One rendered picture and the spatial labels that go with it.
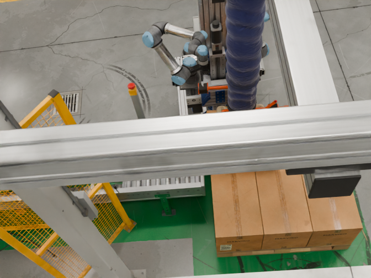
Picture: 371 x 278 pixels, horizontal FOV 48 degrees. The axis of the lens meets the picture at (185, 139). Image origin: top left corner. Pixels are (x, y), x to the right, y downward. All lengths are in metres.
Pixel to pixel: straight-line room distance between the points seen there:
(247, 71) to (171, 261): 2.04
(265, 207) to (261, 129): 2.85
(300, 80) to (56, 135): 0.61
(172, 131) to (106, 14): 5.46
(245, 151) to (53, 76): 4.92
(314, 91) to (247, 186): 2.68
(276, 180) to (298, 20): 2.63
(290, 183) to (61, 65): 3.38
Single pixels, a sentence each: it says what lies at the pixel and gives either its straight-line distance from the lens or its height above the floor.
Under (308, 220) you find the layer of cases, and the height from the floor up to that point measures 0.54.
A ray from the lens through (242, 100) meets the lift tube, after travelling 3.06.
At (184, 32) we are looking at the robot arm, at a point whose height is 1.61.
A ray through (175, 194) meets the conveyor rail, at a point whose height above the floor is 0.47.
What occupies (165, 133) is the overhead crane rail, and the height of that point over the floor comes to 3.20.
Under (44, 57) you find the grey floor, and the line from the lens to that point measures 5.94.
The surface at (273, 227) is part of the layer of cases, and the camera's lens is 3.57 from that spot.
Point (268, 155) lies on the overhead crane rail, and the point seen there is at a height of 3.15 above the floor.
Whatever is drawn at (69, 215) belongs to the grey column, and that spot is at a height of 1.83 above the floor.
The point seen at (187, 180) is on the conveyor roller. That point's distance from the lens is 3.74.
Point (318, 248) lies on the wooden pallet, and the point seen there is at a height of 0.02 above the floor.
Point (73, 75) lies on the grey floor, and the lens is 5.54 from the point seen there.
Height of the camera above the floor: 3.88
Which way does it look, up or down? 57 degrees down
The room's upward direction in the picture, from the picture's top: 10 degrees counter-clockwise
